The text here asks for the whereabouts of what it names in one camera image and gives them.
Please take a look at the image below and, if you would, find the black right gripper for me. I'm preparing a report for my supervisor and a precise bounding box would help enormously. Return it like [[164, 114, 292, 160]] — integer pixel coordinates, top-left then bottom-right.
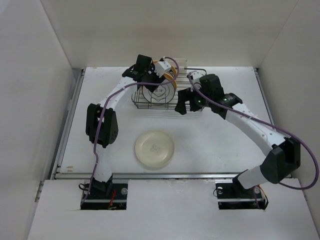
[[174, 84, 212, 115]]

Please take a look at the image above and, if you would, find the grey wire dish rack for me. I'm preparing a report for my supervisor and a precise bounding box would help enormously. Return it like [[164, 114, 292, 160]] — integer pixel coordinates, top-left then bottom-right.
[[131, 67, 207, 110]]

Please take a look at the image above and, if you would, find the white plate green rim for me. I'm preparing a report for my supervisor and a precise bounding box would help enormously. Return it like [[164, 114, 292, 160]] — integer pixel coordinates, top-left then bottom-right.
[[142, 79, 177, 105]]

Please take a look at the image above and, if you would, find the yellow shallow plate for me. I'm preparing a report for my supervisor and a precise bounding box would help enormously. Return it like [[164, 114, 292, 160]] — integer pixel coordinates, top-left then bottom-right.
[[140, 71, 178, 91]]

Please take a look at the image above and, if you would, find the cream shallow plate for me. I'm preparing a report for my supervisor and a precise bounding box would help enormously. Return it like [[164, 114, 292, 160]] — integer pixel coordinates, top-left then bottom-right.
[[134, 130, 175, 169]]

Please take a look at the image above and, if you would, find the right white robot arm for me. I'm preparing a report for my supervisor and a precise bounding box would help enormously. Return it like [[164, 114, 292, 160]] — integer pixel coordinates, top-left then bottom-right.
[[175, 71, 301, 197]]

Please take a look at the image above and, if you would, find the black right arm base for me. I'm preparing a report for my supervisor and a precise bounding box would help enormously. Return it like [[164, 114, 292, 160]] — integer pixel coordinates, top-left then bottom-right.
[[213, 181, 269, 210]]

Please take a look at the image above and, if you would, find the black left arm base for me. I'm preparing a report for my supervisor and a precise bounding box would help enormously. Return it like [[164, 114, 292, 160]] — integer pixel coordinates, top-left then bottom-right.
[[78, 178, 129, 211]]

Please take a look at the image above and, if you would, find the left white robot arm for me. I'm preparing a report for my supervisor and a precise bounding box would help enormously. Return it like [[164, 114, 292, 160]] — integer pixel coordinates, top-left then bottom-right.
[[85, 54, 172, 199]]

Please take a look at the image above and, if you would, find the yellow rear plate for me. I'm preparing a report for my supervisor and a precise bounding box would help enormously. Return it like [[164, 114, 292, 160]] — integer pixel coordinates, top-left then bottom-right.
[[153, 61, 177, 78]]

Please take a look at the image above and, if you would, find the white plastic cutlery holder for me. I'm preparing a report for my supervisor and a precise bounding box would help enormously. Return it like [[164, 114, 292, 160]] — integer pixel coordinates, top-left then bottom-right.
[[174, 58, 188, 74]]

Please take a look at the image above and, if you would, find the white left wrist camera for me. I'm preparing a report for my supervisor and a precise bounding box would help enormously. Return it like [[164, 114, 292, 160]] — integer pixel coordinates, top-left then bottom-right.
[[154, 60, 172, 77]]

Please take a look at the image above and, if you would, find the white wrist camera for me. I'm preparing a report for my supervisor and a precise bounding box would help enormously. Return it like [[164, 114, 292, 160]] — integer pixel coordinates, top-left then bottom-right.
[[154, 60, 172, 77], [187, 70, 203, 92]]

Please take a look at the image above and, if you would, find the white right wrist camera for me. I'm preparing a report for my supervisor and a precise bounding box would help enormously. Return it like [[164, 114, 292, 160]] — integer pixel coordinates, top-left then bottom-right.
[[187, 70, 203, 92]]

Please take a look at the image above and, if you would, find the aluminium table edge rail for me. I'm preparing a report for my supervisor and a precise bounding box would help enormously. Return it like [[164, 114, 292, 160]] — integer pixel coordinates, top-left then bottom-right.
[[55, 67, 265, 179]]

